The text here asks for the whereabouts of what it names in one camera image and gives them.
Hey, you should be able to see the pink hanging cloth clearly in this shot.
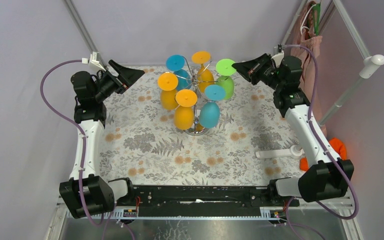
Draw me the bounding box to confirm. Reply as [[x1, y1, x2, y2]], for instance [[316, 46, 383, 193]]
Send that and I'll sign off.
[[290, 0, 323, 121]]

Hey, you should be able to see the chrome wine glass rack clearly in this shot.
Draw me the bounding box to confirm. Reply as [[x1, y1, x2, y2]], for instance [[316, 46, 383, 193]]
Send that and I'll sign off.
[[168, 56, 230, 137]]

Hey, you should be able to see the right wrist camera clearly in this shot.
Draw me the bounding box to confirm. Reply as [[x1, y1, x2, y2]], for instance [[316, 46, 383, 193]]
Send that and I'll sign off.
[[271, 44, 285, 68]]

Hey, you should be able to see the orange wine glass left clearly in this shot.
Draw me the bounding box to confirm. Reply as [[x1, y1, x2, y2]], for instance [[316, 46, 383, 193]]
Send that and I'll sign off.
[[157, 72, 179, 110]]

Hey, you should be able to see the orange cloth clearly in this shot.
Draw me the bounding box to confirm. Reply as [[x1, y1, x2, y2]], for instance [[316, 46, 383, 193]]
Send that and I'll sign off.
[[299, 137, 348, 171]]

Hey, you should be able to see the white pipe on table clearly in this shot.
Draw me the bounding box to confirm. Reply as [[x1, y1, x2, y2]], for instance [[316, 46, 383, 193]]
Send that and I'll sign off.
[[255, 145, 304, 159]]

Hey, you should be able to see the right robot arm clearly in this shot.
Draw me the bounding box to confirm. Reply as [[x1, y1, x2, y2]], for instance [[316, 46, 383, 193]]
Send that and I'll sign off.
[[232, 54, 354, 206]]

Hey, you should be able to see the blue wine glass back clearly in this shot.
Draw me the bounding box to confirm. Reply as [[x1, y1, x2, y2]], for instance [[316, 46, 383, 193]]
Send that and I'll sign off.
[[165, 54, 192, 91]]

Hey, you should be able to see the green wine glass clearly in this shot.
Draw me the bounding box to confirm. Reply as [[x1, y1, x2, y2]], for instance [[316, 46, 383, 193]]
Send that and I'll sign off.
[[215, 58, 237, 100]]

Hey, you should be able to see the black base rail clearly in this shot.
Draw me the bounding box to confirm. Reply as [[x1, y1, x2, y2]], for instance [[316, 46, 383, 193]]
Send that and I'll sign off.
[[117, 185, 290, 218]]

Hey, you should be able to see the orange wine glass back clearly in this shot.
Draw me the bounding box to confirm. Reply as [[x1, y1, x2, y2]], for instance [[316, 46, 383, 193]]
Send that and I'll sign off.
[[191, 51, 215, 94]]

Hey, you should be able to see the floral tablecloth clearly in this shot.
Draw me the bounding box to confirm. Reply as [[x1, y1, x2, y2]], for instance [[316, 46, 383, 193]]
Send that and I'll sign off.
[[99, 66, 303, 186]]

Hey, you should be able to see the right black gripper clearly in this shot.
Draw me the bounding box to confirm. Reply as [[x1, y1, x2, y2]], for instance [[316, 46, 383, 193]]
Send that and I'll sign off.
[[231, 54, 284, 92]]

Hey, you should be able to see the white pipe frame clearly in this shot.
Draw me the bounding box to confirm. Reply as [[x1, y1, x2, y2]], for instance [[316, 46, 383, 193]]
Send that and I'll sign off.
[[279, 0, 384, 127]]

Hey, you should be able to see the blue wine glass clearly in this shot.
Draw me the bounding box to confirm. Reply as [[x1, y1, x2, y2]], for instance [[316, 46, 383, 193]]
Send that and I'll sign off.
[[165, 54, 192, 91], [198, 84, 226, 129]]

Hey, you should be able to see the blue wine glass front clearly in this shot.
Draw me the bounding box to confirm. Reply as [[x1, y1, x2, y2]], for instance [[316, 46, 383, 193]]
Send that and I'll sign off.
[[198, 84, 226, 129]]

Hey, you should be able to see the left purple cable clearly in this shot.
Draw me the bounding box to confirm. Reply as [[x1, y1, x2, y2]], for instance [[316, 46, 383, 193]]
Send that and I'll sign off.
[[39, 59, 137, 240]]

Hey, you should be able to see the orange wine glass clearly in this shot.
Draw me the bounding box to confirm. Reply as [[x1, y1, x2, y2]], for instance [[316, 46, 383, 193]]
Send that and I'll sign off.
[[191, 51, 215, 94], [157, 72, 179, 110], [174, 89, 198, 130]]

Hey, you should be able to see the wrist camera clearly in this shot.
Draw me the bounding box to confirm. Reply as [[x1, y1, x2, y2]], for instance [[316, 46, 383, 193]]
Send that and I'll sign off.
[[271, 44, 285, 68], [81, 51, 107, 72]]

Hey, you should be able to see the orange wine glass front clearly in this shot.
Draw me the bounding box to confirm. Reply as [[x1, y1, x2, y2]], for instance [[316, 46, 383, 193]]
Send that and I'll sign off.
[[174, 89, 198, 130]]

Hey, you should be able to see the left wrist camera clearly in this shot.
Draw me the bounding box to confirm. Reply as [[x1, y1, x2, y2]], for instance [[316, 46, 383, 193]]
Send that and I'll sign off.
[[81, 51, 107, 72]]

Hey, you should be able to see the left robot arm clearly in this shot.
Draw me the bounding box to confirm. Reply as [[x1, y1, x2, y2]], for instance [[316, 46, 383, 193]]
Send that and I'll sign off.
[[59, 60, 145, 219]]

